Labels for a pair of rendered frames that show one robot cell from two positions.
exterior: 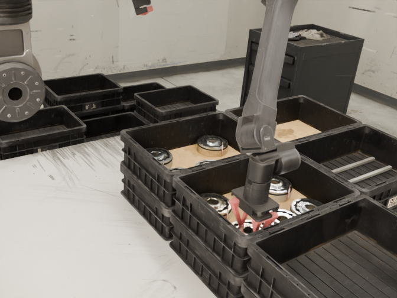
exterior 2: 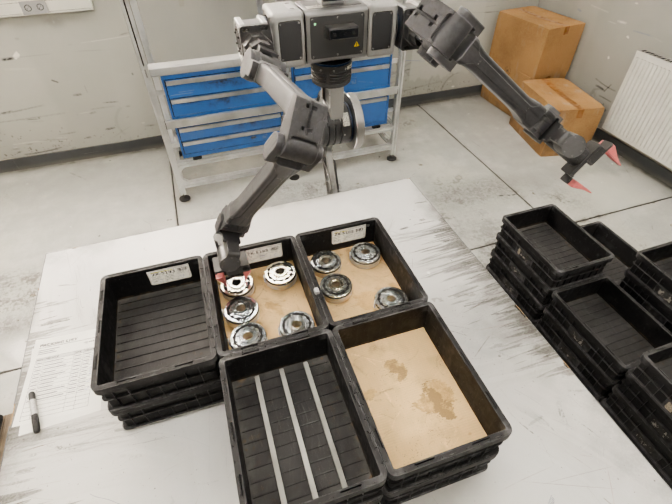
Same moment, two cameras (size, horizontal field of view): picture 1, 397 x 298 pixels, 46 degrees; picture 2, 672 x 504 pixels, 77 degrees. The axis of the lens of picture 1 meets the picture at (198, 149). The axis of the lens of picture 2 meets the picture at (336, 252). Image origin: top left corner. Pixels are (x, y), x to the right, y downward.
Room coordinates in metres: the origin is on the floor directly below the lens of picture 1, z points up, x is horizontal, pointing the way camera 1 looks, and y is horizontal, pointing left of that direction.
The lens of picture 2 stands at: (1.50, -0.90, 1.86)
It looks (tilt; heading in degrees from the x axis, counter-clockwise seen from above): 44 degrees down; 109
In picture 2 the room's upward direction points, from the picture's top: straight up
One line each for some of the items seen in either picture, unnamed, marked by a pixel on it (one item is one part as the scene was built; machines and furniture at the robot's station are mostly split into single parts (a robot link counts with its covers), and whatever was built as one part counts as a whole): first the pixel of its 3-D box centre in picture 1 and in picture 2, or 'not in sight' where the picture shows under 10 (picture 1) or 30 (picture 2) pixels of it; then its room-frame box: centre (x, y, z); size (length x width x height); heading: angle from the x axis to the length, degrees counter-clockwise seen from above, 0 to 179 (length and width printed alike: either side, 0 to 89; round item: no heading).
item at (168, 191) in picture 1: (198, 156); (356, 278); (1.26, 0.00, 0.87); 0.40 x 0.30 x 0.11; 127
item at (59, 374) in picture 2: not in sight; (62, 374); (0.49, -0.52, 0.70); 0.33 x 0.23 x 0.01; 128
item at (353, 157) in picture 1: (359, 170); (296, 424); (1.27, -0.50, 0.87); 0.40 x 0.30 x 0.11; 127
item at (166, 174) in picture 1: (199, 141); (356, 267); (1.26, 0.00, 0.92); 0.40 x 0.30 x 0.02; 127
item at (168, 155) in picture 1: (155, 155); (365, 252); (1.26, 0.13, 0.86); 0.10 x 0.10 x 0.01
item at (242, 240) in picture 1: (266, 188); (261, 290); (1.02, -0.18, 0.92); 0.40 x 0.30 x 0.02; 127
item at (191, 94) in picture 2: not in sight; (229, 112); (-0.03, 1.40, 0.60); 0.72 x 0.03 x 0.56; 38
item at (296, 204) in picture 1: (309, 209); (248, 337); (1.04, -0.31, 0.86); 0.10 x 0.10 x 0.01
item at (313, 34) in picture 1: (313, 33); not in sight; (3.12, -0.69, 0.88); 0.29 x 0.22 x 0.03; 128
